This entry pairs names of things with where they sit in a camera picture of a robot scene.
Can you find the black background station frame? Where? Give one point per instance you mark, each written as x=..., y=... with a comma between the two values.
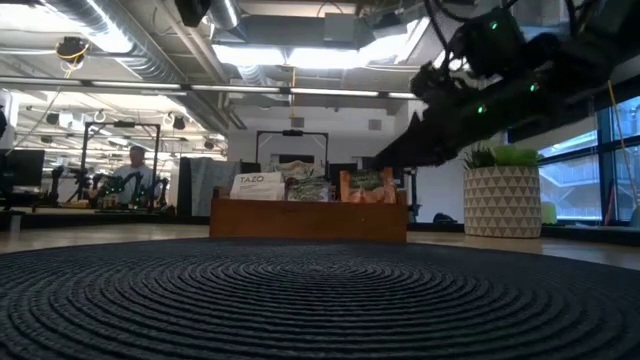
x=122, y=124

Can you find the potted plant in patterned pot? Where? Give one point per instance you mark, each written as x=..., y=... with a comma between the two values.
x=502, y=205

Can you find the background black robot arm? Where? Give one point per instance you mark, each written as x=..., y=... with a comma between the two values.
x=57, y=182
x=112, y=187

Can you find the green blue tea packet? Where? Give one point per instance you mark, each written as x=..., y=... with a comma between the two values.
x=309, y=191

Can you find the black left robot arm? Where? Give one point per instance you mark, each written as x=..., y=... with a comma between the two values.
x=2, y=122

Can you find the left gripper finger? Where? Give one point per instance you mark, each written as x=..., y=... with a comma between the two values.
x=192, y=11

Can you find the grey office partition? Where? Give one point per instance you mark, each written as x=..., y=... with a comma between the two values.
x=210, y=185

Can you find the dark background table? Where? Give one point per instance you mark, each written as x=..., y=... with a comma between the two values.
x=100, y=216

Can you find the round dark woven placemat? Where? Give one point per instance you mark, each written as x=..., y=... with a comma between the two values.
x=320, y=300

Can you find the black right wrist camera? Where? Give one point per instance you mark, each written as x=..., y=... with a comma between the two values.
x=487, y=42

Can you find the wooden tea organizer box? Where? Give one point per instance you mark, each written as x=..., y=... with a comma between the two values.
x=307, y=222

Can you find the black upright panel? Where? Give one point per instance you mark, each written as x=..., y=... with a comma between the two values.
x=250, y=167

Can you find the small black camera frame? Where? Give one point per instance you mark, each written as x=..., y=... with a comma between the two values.
x=292, y=133

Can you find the small green object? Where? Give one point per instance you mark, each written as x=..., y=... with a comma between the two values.
x=549, y=214

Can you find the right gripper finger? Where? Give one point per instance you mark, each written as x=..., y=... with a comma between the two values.
x=415, y=147

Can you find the long ceiling strip light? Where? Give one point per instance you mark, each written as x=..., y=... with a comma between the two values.
x=135, y=85

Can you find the small black bag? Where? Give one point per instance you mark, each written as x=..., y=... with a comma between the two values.
x=445, y=219

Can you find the white orange Tazo tea bag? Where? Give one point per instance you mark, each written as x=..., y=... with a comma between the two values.
x=257, y=187

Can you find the red Ahmad tea bag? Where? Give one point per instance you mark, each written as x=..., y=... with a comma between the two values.
x=367, y=187

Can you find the person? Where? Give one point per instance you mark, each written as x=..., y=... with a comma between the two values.
x=134, y=172

